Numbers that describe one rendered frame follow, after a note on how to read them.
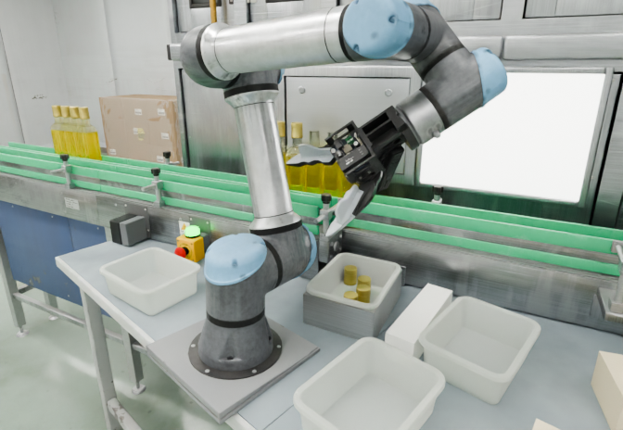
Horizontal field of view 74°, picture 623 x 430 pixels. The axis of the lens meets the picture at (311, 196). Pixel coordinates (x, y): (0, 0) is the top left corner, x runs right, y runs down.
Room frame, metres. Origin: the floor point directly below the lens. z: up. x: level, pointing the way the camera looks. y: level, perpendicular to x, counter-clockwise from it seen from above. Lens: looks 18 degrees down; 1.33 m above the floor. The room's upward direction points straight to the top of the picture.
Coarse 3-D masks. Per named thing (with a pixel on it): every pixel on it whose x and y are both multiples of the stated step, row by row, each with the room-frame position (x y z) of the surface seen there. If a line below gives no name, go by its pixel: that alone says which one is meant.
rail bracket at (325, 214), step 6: (324, 198) 0.99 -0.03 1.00; (330, 198) 1.00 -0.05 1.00; (342, 198) 1.09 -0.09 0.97; (324, 204) 1.00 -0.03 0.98; (336, 204) 1.07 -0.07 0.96; (324, 210) 0.99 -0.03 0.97; (330, 210) 1.00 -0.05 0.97; (324, 216) 0.99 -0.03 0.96; (330, 216) 1.00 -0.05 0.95; (324, 222) 1.00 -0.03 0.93; (324, 228) 1.00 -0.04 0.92; (324, 240) 0.99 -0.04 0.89
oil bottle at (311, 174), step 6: (306, 168) 1.17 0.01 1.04; (312, 168) 1.16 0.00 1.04; (318, 168) 1.15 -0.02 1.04; (306, 174) 1.17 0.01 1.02; (312, 174) 1.16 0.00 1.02; (318, 174) 1.15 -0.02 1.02; (306, 180) 1.17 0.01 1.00; (312, 180) 1.16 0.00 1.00; (318, 180) 1.15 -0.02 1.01; (306, 186) 1.17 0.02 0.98; (312, 186) 1.16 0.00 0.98; (318, 186) 1.15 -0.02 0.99; (306, 192) 1.17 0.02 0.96; (312, 192) 1.16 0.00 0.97; (318, 192) 1.15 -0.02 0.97
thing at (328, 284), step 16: (336, 256) 0.99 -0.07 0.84; (352, 256) 1.00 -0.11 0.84; (320, 272) 0.90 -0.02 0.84; (336, 272) 0.96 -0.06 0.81; (368, 272) 0.97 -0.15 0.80; (384, 272) 0.95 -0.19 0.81; (320, 288) 0.88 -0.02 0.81; (336, 288) 0.95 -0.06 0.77; (352, 288) 0.95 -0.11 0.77; (384, 288) 0.83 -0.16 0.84; (352, 304) 0.77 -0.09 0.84; (368, 304) 0.76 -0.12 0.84
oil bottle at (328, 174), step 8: (320, 168) 1.15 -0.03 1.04; (328, 168) 1.13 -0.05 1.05; (336, 168) 1.13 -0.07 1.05; (320, 176) 1.15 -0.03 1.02; (328, 176) 1.13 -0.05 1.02; (336, 176) 1.13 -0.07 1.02; (320, 184) 1.15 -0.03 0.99; (328, 184) 1.13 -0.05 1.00; (336, 184) 1.13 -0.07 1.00; (320, 192) 1.15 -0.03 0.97; (328, 192) 1.13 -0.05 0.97; (336, 192) 1.13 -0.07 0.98
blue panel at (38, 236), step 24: (0, 216) 1.77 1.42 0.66; (24, 216) 1.68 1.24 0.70; (48, 216) 1.59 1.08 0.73; (24, 240) 1.70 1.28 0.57; (48, 240) 1.61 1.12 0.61; (72, 240) 1.53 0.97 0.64; (96, 240) 1.46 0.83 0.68; (24, 264) 1.72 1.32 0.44; (48, 264) 1.63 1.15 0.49; (48, 288) 1.65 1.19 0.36; (72, 288) 1.56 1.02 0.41
